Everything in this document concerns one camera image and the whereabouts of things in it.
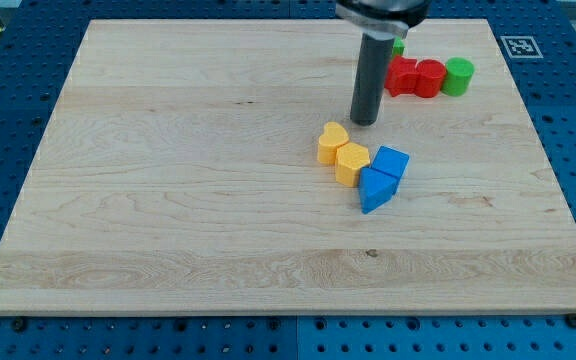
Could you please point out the red cylinder block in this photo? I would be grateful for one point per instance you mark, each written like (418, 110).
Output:
(431, 74)

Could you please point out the yellow heart block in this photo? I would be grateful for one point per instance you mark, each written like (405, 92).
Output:
(334, 136)

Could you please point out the blue cube block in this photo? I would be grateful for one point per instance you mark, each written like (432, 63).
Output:
(391, 162)

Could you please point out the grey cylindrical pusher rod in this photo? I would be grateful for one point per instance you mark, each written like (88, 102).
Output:
(374, 58)

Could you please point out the blue triangle block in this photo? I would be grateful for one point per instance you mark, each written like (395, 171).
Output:
(375, 189)

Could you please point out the green cylinder block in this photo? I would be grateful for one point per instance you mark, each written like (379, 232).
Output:
(459, 72)

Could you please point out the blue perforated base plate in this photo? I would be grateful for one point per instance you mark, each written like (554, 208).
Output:
(37, 49)

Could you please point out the fiducial marker tag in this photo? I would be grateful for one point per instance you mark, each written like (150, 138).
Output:
(521, 47)

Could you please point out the yellow hexagon block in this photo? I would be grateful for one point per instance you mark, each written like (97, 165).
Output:
(350, 159)

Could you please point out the red star-shaped block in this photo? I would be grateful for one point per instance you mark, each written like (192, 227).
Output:
(402, 76)

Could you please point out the robot arm flange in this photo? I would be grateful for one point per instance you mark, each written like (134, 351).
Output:
(383, 19)

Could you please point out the wooden board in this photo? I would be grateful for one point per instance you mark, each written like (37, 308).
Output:
(177, 176)

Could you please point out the green star block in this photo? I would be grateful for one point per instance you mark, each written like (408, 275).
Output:
(398, 47)

